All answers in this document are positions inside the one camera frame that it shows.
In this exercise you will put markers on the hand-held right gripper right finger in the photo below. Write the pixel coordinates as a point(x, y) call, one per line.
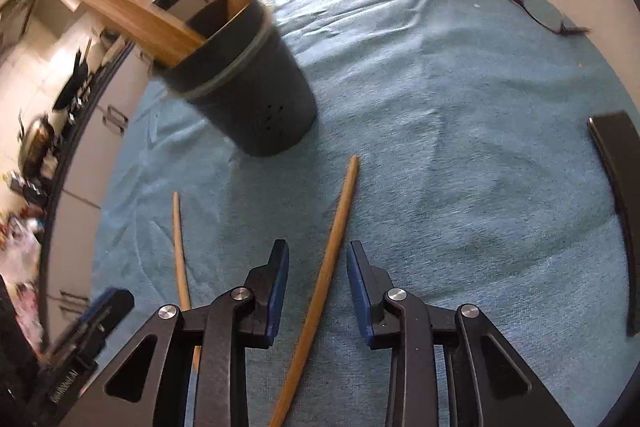
point(356, 287)

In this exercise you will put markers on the range hood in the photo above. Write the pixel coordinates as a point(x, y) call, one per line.
point(20, 12)

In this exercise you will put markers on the dark grey utensil holder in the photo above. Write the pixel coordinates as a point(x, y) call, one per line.
point(265, 107)

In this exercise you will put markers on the black smartphone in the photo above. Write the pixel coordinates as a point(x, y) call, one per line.
point(620, 167)

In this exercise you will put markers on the dark metal kettle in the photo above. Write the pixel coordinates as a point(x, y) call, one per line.
point(32, 142)

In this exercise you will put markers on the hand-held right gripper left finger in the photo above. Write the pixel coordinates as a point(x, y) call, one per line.
point(279, 287)

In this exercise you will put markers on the blue towel tablecloth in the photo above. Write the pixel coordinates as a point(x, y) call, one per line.
point(425, 132)

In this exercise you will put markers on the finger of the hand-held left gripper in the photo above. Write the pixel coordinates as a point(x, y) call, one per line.
point(112, 304)

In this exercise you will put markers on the black wok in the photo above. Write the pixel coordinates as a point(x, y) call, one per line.
point(72, 87)

